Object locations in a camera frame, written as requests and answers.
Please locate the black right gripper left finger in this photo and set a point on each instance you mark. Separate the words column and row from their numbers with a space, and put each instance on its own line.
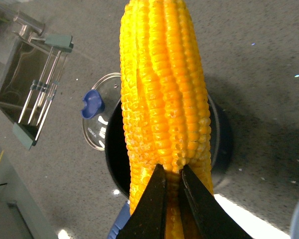
column 148, row 221

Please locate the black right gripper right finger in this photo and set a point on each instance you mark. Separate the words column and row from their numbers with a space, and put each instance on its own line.
column 201, row 215

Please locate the yellow corn cob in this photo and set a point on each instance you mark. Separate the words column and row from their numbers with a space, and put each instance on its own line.
column 164, row 99

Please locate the glass lid blue knob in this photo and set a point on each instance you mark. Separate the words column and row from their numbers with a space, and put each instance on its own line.
column 99, row 105

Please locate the dark blue saucepan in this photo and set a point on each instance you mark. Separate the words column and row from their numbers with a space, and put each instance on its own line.
column 117, row 157

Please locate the sink drying rack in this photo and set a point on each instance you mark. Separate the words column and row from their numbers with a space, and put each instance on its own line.
column 47, row 64

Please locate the stainless steel sink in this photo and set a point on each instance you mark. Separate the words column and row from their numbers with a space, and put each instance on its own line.
column 12, row 86

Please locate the chrome faucet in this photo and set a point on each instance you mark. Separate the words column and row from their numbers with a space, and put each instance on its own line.
column 30, row 27

